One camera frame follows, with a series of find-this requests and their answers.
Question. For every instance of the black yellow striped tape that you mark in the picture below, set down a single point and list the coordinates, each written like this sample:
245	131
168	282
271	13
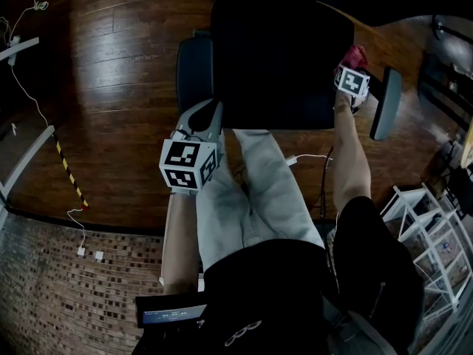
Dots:
70	172

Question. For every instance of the white wall socket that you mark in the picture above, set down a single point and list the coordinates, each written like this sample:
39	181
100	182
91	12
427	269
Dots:
99	255
81	252

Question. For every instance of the white power adapter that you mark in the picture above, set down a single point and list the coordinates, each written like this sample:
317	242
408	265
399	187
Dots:
292	160

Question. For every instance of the small black monitor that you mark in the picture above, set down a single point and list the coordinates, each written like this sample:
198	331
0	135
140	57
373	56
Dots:
170	313

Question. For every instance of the black office chair seat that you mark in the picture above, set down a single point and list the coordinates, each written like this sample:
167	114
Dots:
281	61

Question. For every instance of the person's right forearm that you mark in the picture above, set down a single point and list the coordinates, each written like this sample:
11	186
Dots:
351	161

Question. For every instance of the white desk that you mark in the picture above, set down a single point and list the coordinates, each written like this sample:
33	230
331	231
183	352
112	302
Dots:
26	161
18	48

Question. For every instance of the black chair armrest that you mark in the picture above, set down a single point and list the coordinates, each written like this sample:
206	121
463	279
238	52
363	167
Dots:
194	72
388	102

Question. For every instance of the white shelf rack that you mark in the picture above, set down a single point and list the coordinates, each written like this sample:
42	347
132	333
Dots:
425	235

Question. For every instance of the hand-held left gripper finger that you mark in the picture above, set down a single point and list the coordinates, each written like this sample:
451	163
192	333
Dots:
215	122
190	120

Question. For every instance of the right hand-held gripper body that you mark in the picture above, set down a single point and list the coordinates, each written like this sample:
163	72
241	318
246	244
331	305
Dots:
353	81

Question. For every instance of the person's left forearm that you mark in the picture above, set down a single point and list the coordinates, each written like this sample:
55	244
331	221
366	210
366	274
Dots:
181	235

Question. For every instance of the person's black shirt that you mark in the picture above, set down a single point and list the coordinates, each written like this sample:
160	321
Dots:
266	290

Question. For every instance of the person's grey trousers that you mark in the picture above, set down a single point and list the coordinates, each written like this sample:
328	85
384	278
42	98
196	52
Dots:
266	198

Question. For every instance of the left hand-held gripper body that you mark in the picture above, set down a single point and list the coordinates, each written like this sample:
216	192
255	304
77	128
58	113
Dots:
184	165

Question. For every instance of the pink cloth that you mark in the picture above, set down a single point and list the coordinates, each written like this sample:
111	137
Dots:
355	55

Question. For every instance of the grey crossbody bag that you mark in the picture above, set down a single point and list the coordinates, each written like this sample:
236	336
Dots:
354	331

